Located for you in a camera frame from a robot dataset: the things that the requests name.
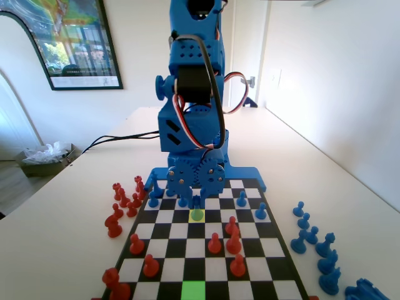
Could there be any black table cable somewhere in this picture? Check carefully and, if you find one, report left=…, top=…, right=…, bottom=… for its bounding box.
left=92, top=136, right=161, bottom=148
left=80, top=131, right=161, bottom=154

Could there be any black and white chessboard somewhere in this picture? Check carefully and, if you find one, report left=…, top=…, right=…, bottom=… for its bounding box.
left=100, top=177, right=311, bottom=300

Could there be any blue pawn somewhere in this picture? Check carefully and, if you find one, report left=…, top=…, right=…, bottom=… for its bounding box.
left=190, top=195, right=203, bottom=222

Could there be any red white servo wire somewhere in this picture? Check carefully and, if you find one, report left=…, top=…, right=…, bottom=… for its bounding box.
left=218, top=71, right=251, bottom=116
left=172, top=92, right=218, bottom=150

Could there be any blue rook chess piece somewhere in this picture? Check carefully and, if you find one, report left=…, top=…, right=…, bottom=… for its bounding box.
left=344, top=277, right=391, bottom=300

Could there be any red bishop chess piece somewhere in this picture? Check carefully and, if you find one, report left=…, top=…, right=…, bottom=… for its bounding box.
left=225, top=226, right=242, bottom=254

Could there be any blue base plate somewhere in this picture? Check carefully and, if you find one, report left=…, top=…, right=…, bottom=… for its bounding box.
left=144, top=165, right=269, bottom=193

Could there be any brown cardboard box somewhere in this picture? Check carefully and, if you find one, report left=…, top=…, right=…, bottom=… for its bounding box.
left=15, top=142, right=83, bottom=178

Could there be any white door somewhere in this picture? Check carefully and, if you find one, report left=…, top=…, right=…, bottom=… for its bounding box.
left=224, top=0, right=269, bottom=109

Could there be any clear plastic bag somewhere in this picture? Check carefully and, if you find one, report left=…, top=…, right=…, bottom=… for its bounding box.
left=22, top=141, right=72, bottom=165

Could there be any blue king chess piece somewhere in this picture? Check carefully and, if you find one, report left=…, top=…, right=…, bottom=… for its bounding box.
left=148, top=171, right=163, bottom=199

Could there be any black camera cable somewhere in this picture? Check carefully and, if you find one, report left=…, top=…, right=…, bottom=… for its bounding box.
left=167, top=33, right=226, bottom=151

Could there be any dark framed wall poster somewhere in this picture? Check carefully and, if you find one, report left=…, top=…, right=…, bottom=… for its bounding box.
left=0, top=0, right=124, bottom=91

